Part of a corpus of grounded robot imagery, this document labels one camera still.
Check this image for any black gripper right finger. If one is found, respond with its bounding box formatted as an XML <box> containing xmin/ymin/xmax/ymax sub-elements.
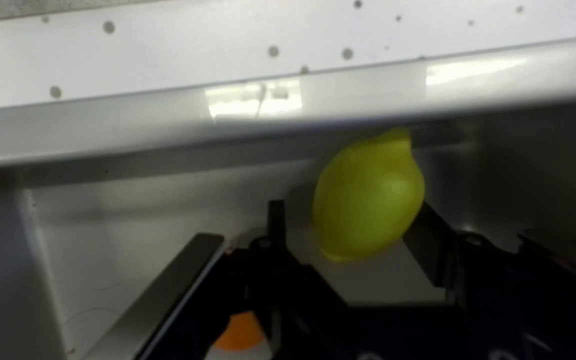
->
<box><xmin>405</xmin><ymin>204</ymin><xmax>576</xmax><ymax>314</ymax></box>

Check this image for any silver toy sink basin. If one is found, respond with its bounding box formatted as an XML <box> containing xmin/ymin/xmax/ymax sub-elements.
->
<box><xmin>0</xmin><ymin>39</ymin><xmax>576</xmax><ymax>360</ymax></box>

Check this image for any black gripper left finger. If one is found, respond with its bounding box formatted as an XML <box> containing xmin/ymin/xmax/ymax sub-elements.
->
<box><xmin>85</xmin><ymin>232</ymin><xmax>242</xmax><ymax>360</ymax></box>

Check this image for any yellow lemon toy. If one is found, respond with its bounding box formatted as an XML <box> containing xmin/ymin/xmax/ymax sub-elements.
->
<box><xmin>313</xmin><ymin>130</ymin><xmax>427</xmax><ymax>261</ymax></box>

